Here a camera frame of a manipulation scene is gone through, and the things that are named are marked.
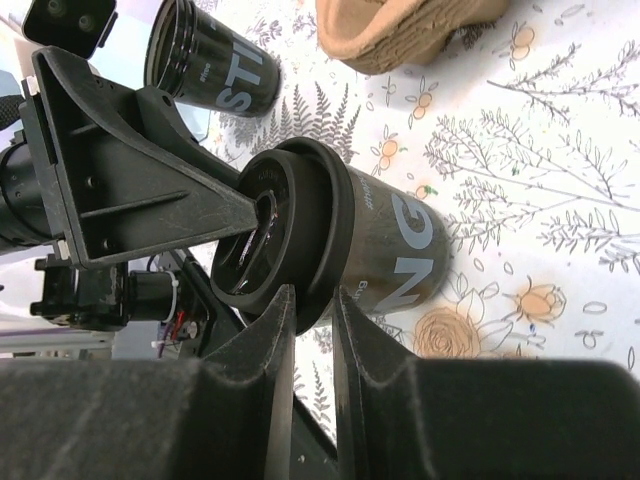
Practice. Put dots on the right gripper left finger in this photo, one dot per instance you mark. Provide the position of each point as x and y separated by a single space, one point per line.
53 415

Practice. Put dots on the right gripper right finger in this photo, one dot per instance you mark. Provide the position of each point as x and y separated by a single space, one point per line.
400 416

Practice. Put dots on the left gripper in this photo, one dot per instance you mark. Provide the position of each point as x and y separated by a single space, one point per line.
80 177

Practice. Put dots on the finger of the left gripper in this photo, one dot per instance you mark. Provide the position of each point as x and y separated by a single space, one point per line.
164 127

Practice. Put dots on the dark takeout coffee cup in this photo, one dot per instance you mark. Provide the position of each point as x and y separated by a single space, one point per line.
389 250

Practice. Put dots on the black coffee cup lid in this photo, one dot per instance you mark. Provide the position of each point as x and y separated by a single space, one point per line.
306 212

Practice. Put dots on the brown cardboard cup carrier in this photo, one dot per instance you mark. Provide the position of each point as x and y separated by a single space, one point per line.
376 37

